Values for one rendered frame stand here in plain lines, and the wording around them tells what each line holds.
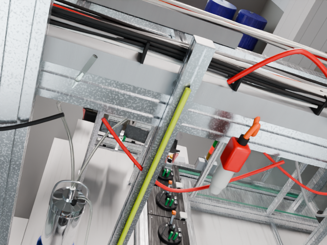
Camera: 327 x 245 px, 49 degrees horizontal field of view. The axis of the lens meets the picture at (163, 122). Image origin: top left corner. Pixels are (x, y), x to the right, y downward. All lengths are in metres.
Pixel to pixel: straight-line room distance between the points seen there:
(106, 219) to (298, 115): 1.47
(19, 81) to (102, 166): 1.73
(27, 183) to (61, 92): 2.64
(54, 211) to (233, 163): 0.79
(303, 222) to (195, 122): 2.01
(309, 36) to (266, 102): 5.37
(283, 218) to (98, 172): 1.32
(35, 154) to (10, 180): 2.78
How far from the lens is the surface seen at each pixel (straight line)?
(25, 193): 3.40
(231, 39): 1.38
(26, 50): 0.79
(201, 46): 0.77
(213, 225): 2.46
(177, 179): 2.46
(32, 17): 0.76
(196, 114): 0.90
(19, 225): 2.07
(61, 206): 1.43
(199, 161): 2.23
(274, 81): 0.89
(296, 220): 2.78
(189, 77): 0.79
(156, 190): 2.30
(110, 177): 2.44
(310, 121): 0.99
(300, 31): 6.17
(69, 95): 0.87
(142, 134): 2.04
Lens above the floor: 2.48
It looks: 31 degrees down
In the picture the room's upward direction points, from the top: 23 degrees clockwise
